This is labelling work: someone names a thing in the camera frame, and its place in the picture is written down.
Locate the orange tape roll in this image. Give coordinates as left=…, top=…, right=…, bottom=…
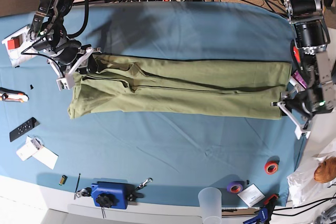
left=264, top=161, right=279, bottom=175

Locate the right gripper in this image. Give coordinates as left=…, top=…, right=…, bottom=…
left=48, top=45, right=101, bottom=78

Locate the blue clamp mount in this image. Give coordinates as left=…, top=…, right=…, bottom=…
left=91, top=182, right=138, bottom=210

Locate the black remote control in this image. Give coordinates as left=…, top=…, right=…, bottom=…
left=9, top=117, right=39, bottom=142

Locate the black zip tie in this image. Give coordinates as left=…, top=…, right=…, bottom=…
left=73, top=173, right=81, bottom=200

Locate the white lint roller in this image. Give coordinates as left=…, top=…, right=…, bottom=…
left=289, top=77, right=305, bottom=93

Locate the orange white utility knife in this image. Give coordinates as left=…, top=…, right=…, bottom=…
left=1, top=88, right=29, bottom=102

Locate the white card box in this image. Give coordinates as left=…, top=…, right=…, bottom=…
left=16, top=136, right=43, bottom=161

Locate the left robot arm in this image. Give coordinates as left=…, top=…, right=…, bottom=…
left=273, top=0, right=335, bottom=138

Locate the silver carabiner clip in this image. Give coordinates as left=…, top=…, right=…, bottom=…
left=136, top=177, right=153, bottom=190

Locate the olive green t-shirt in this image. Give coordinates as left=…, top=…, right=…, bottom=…
left=68, top=55, right=291, bottom=120

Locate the brown bread roll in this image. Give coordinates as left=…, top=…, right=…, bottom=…
left=314, top=157, right=336, bottom=184

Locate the blue spring clamp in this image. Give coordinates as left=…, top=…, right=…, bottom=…
left=243, top=194, right=279, bottom=224

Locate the white paper card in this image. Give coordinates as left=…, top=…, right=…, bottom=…
left=33, top=146, right=58, bottom=169

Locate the blue table cloth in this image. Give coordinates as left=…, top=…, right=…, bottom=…
left=1, top=2, right=306, bottom=206

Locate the purple tape roll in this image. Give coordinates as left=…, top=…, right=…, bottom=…
left=226, top=181, right=245, bottom=194

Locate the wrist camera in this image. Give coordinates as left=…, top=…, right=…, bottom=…
left=295, top=126, right=311, bottom=140
left=56, top=76, right=75, bottom=91

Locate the white printed card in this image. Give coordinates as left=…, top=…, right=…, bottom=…
left=238, top=184, right=265, bottom=207

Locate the small green battery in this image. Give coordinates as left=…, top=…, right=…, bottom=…
left=59, top=175, right=67, bottom=186

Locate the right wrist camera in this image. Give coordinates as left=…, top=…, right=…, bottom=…
left=56, top=76, right=75, bottom=91

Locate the white plastic bag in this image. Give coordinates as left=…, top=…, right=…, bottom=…
left=287, top=140, right=335, bottom=207

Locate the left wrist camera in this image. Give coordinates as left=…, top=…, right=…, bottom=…
left=295, top=126, right=311, bottom=140

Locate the orange handled screwdriver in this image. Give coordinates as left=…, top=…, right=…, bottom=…
left=292, top=46, right=301, bottom=64

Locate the translucent plastic cup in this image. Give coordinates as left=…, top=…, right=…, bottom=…
left=198, top=187, right=222, bottom=224

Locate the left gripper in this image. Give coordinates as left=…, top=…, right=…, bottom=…
left=270, top=91, right=313, bottom=130

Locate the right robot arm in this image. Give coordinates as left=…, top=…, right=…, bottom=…
left=20, top=0, right=98, bottom=78

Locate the pink tube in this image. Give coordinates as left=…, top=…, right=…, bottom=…
left=292, top=70, right=307, bottom=89

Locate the small orange box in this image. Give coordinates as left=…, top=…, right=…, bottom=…
left=7, top=38, right=20, bottom=50

